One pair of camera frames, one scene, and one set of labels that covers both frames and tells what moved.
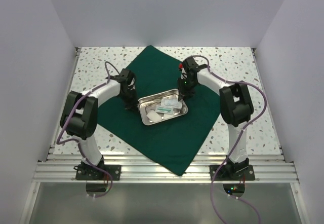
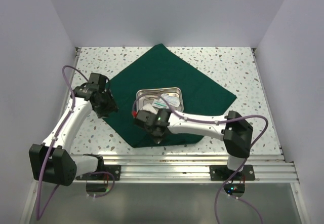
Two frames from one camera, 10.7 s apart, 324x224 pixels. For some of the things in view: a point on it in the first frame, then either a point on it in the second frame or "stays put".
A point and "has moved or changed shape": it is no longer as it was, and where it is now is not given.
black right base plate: (239, 171) stays put
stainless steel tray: (184, 111) → (165, 98)
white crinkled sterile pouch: (175, 103) has moved or changed shape
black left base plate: (86, 172) stays put
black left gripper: (132, 105) → (111, 106)
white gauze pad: (154, 116) → (149, 107)
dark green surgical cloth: (171, 142) has moved or changed shape
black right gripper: (183, 93) → (158, 140)
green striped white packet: (164, 109) has moved or changed shape
